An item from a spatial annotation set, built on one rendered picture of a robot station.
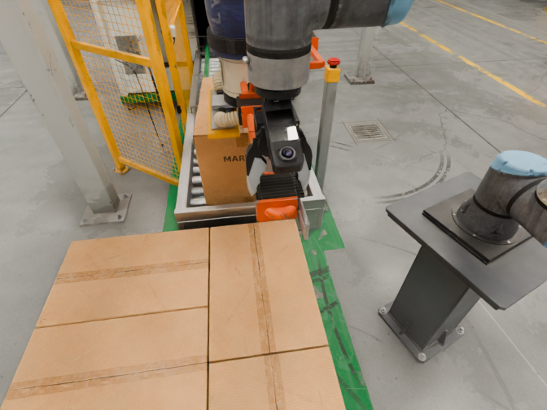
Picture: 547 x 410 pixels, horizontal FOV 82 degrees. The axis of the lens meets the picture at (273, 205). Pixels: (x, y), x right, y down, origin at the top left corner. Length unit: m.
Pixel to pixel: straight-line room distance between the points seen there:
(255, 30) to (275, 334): 0.95
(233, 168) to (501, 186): 0.98
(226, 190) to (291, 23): 1.12
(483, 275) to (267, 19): 1.03
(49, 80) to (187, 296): 1.36
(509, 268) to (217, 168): 1.13
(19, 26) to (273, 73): 1.69
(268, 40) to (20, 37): 1.71
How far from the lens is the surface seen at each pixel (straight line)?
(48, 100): 2.15
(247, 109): 0.84
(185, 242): 1.44
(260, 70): 0.46
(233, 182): 1.46
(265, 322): 1.19
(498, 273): 1.27
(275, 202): 0.55
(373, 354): 1.80
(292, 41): 0.45
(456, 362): 1.93
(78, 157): 2.30
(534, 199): 1.14
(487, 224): 1.29
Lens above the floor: 1.60
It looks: 43 degrees down
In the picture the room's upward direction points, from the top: straight up
